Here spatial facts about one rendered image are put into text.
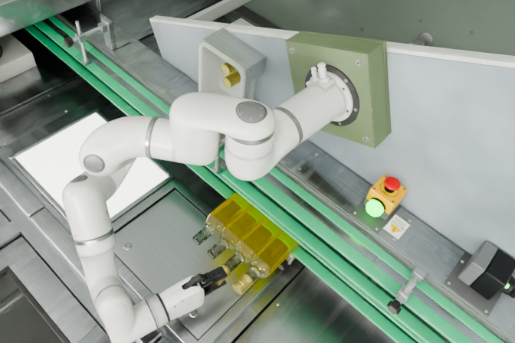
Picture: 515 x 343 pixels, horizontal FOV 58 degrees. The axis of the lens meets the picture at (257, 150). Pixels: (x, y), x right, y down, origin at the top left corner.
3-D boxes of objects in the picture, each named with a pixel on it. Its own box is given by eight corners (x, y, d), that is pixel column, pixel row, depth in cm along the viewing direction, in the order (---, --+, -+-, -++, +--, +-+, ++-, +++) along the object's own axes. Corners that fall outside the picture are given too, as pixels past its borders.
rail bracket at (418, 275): (411, 267, 112) (382, 306, 105) (423, 253, 106) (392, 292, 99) (426, 279, 110) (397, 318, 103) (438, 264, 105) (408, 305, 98)
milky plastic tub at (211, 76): (218, 86, 150) (198, 99, 145) (221, 27, 133) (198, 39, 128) (257, 115, 143) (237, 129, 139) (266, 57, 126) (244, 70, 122)
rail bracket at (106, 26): (122, 40, 171) (68, 66, 159) (116, -1, 158) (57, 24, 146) (130, 46, 169) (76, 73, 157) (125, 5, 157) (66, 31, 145)
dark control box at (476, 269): (471, 254, 114) (456, 277, 109) (487, 238, 108) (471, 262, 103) (503, 277, 111) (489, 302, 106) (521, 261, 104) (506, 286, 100)
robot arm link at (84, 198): (138, 234, 97) (159, 207, 111) (113, 136, 92) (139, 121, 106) (65, 243, 99) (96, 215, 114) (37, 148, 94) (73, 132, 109)
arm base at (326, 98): (303, 56, 108) (256, 84, 100) (347, 60, 99) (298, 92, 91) (316, 115, 116) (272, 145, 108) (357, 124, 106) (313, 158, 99)
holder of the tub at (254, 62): (218, 98, 154) (201, 109, 150) (222, 27, 133) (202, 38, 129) (257, 125, 147) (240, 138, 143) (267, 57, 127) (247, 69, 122)
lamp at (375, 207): (367, 204, 119) (361, 211, 117) (372, 194, 115) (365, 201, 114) (382, 215, 117) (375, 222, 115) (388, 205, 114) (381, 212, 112)
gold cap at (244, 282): (244, 270, 120) (232, 282, 117) (254, 280, 119) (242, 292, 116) (242, 276, 123) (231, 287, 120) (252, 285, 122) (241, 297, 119)
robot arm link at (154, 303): (159, 335, 114) (169, 329, 115) (156, 321, 107) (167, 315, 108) (145, 309, 118) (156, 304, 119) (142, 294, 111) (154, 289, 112)
